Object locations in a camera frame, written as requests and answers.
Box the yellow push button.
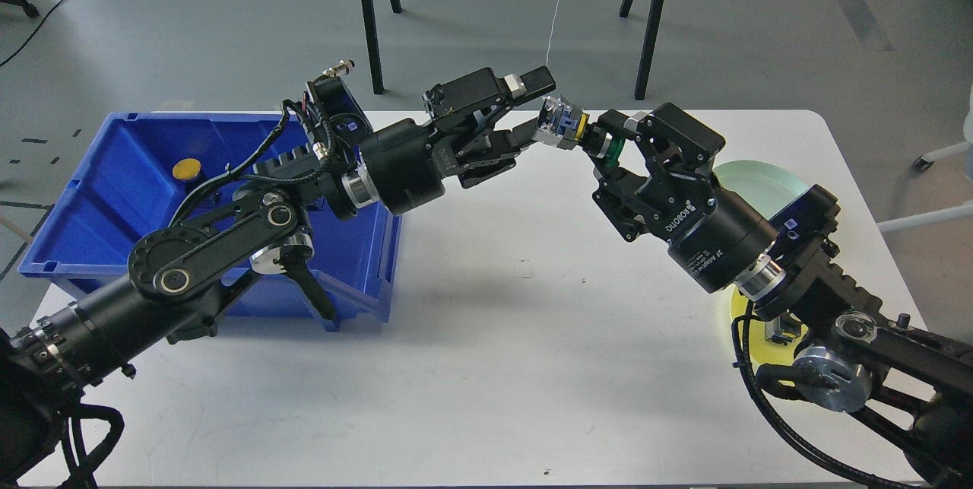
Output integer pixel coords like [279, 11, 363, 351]
[171, 157, 204, 184]
[764, 315, 803, 346]

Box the black tripod left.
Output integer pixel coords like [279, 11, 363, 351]
[353, 0, 404, 94]

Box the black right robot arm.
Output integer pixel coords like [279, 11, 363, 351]
[567, 103, 972, 488]

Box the green push button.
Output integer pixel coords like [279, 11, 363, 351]
[531, 95, 623, 166]

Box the pale green plate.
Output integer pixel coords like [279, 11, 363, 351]
[715, 160, 810, 220]

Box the white cable on floor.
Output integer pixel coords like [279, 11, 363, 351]
[544, 0, 572, 71]

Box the blue plastic bin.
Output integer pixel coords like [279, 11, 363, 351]
[17, 113, 402, 331]

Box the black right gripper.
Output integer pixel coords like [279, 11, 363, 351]
[586, 102, 776, 293]

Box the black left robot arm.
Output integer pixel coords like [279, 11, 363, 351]
[2, 60, 556, 488]

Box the yellow plate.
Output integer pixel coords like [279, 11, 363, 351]
[728, 284, 807, 372]

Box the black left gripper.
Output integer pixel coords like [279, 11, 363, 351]
[360, 66, 556, 216]

